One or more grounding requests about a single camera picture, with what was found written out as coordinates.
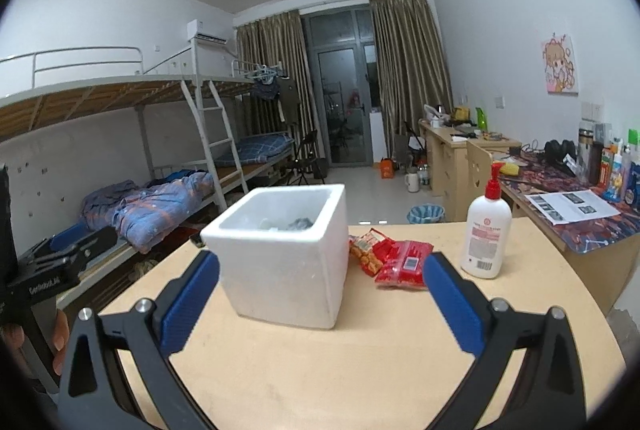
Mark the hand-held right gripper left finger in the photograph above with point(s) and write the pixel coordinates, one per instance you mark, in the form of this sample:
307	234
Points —
190	300

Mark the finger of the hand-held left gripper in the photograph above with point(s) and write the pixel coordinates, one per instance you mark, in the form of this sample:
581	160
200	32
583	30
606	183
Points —
95	240
70	236

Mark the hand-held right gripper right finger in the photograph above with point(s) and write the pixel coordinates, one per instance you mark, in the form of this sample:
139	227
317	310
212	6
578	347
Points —
452	305

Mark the white foam box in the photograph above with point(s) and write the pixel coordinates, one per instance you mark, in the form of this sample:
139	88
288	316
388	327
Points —
280	270

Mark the grey sock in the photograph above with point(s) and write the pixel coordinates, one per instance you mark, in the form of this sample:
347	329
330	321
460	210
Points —
300	224

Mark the person's left hand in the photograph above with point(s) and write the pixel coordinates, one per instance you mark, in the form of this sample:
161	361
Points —
61	335

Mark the red wet wipes packet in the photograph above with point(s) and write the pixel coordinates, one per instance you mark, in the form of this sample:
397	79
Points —
405	265

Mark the blue patterned blanket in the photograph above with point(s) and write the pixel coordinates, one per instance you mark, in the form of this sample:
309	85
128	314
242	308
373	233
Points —
150	205

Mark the white lotion pump bottle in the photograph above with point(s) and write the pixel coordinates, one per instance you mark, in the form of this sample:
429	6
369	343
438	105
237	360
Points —
485	235

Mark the blue trash bin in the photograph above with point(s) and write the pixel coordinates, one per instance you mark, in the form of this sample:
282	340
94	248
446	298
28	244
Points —
426	214

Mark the orange snack packet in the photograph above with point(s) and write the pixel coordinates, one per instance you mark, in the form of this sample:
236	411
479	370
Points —
365	252

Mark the wooden chair with smiley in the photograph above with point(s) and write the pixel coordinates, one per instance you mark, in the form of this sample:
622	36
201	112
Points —
477	180

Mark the white jug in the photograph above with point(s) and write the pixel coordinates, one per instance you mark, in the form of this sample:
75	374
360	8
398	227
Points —
411	182

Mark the metal bunk bed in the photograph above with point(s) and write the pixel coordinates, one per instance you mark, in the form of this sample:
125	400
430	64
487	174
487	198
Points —
90	100

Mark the yellow cloth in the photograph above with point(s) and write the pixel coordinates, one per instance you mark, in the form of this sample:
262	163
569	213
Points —
510	168

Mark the printed paper sheets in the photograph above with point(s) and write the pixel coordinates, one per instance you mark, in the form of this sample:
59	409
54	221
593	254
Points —
570	206

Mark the desk with patterned mat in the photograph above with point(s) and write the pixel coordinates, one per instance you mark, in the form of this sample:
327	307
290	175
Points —
595	240

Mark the white bunk bed ladder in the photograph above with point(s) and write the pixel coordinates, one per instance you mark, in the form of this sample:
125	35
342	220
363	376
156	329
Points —
220	145

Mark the blue checked mattress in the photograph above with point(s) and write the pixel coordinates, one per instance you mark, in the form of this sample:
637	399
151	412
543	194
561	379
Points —
262	147

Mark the black folding chair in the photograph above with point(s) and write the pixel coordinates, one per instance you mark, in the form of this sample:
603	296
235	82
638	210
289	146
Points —
305	160

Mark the black headphones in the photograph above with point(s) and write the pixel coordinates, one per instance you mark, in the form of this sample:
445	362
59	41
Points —
557	152

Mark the green spray bottle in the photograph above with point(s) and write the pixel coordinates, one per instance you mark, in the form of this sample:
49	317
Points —
481	119

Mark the dark thermos flask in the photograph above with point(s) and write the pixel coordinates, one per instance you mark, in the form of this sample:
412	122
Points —
586	155

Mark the hanging dark clothes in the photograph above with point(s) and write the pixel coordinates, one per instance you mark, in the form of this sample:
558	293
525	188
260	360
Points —
272	92

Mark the glass balcony door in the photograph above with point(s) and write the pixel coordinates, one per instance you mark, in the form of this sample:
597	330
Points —
345	100

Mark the white air conditioner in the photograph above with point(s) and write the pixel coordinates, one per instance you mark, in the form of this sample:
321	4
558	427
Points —
206	32

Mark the brown curtain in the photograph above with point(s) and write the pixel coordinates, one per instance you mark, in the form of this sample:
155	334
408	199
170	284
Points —
275	75
410	70

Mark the pink cartoon wall poster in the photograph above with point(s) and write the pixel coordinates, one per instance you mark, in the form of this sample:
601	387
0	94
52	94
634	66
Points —
560	65

